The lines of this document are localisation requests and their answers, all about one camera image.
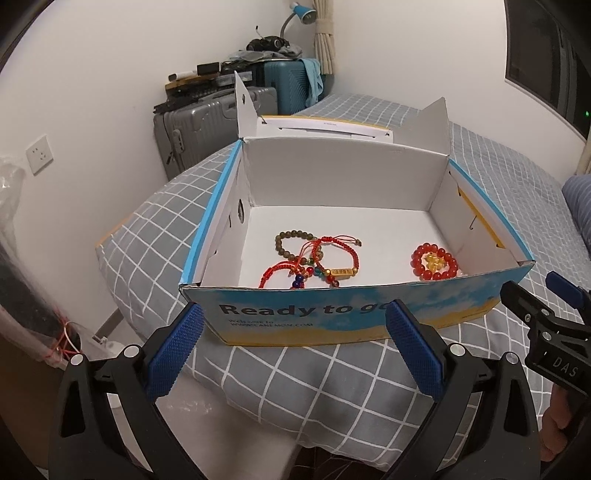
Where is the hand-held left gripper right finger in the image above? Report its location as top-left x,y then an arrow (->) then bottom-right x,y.
385,298 -> 541,480

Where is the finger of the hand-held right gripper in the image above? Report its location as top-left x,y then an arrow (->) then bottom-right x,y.
501,280 -> 557,335
545,272 -> 591,320

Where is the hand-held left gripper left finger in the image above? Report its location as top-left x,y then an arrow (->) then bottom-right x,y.
47,301 -> 206,480

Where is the red bead bracelet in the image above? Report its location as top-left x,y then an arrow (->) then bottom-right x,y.
411,244 -> 459,281

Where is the red cord bracelet gold charm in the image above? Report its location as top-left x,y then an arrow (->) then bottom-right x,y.
310,234 -> 363,288

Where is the red cord bracelet with beads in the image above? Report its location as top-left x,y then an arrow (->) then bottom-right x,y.
259,261 -> 305,289

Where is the multicolour glass bead bracelet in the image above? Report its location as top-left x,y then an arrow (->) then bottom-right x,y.
290,262 -> 325,291

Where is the brown bead bracelet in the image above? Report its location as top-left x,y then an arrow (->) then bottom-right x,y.
274,229 -> 324,268

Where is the blue and yellow cardboard box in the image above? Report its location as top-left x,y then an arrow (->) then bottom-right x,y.
179,70 -> 536,347

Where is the person's right hand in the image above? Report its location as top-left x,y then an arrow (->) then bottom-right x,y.
540,390 -> 575,462

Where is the blue striped pillow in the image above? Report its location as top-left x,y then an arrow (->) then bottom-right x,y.
561,173 -> 591,250

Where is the grey checked bedsheet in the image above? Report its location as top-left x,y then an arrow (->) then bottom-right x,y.
95,92 -> 591,480

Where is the grey suitcase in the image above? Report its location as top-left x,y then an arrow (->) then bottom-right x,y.
152,85 -> 279,181

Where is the dark window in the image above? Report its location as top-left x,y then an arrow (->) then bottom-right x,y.
503,0 -> 591,139

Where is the black flat devices stack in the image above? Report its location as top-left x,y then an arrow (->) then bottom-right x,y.
154,62 -> 252,114

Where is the teal suitcase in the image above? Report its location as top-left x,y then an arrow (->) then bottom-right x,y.
249,58 -> 326,116

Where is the light blue cloth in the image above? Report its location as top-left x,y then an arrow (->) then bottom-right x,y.
302,58 -> 325,102

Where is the beige curtain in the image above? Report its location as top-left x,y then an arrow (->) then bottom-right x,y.
313,0 -> 340,75

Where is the dark clutter pile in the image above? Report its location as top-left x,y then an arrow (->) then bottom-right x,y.
246,36 -> 303,61

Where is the blue desk lamp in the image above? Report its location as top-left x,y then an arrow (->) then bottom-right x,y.
277,1 -> 317,40

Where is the white wall socket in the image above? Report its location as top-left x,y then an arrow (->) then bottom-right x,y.
25,134 -> 51,175

